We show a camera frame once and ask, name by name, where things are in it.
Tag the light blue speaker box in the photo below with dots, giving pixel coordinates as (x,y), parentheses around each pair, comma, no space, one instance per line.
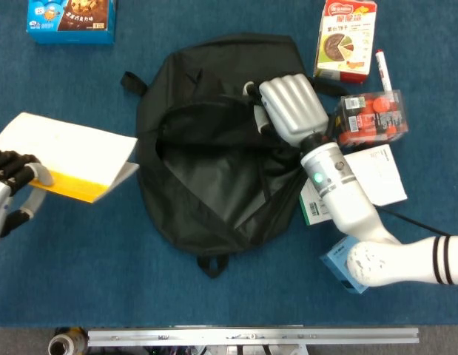
(336,264)

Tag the red yellow wafer box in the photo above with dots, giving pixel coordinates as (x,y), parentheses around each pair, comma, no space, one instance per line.
(343,40)

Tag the white book with yellow band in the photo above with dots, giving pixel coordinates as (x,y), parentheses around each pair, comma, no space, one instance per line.
(73,155)

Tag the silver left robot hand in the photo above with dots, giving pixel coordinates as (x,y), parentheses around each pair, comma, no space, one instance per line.
(6,174)

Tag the clear box of orange items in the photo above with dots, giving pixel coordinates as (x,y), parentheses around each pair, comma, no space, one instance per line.
(373,118)

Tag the aluminium profile rail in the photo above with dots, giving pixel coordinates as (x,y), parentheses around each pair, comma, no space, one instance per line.
(251,336)

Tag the brown tape roll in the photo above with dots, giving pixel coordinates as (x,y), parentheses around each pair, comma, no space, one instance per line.
(64,342)

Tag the white flat cardboard box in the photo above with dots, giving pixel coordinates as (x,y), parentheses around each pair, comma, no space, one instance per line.
(384,177)

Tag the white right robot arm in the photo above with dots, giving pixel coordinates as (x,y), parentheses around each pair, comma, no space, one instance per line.
(347,203)

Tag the white marker with red cap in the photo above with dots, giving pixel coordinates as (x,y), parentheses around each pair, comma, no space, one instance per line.
(384,72)

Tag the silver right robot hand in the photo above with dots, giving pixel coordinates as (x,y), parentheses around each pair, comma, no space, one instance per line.
(295,107)

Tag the black backpack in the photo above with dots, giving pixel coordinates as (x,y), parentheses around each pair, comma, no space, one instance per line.
(214,185)

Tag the blue chocolate cookie box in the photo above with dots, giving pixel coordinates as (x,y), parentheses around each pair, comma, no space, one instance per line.
(71,22)

